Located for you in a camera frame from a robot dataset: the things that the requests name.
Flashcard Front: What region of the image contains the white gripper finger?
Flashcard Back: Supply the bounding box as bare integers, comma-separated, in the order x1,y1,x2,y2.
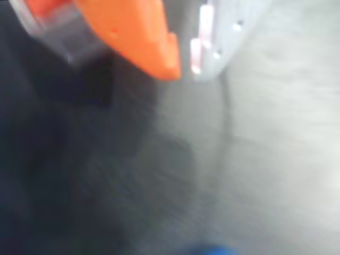
190,0,266,82

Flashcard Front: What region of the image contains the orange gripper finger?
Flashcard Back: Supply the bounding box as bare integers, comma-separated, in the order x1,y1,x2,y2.
71,0,183,82

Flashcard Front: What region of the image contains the blue cube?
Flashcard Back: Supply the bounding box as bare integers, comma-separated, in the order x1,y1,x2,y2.
195,244,239,255

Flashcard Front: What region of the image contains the white cardboard box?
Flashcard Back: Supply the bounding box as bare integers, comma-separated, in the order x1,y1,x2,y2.
9,0,108,66

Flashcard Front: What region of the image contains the black felt mat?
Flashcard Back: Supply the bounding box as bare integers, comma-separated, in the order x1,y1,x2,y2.
0,0,340,255

